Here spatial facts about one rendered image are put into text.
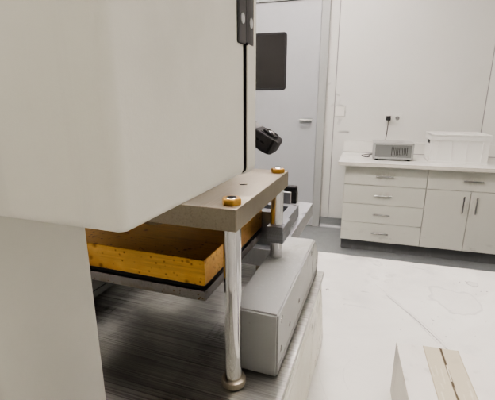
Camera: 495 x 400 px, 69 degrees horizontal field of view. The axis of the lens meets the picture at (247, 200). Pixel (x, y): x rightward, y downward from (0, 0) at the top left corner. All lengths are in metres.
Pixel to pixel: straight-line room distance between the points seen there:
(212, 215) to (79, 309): 0.12
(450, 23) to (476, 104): 0.68
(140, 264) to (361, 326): 0.56
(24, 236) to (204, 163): 0.12
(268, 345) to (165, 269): 0.12
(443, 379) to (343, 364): 0.19
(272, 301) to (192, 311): 0.15
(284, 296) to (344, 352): 0.37
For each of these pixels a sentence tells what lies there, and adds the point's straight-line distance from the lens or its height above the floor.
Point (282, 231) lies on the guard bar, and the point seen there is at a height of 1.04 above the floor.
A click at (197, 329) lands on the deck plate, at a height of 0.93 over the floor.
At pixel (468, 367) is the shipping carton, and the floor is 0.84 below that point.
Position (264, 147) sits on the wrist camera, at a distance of 0.57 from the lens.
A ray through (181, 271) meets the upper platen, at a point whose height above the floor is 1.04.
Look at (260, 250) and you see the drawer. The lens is 0.58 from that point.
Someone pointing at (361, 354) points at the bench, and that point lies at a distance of 0.75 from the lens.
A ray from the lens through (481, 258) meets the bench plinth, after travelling 3.34.
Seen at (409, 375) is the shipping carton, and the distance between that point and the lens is 0.58.
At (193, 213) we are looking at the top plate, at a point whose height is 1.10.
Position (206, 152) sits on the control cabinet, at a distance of 0.17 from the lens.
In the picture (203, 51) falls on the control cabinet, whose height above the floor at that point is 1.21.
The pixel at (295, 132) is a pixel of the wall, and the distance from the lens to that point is 3.54.
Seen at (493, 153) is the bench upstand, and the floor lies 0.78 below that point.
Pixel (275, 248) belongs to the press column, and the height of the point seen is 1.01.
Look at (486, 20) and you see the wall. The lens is 3.65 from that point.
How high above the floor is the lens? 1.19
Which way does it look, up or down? 15 degrees down
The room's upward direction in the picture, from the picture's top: straight up
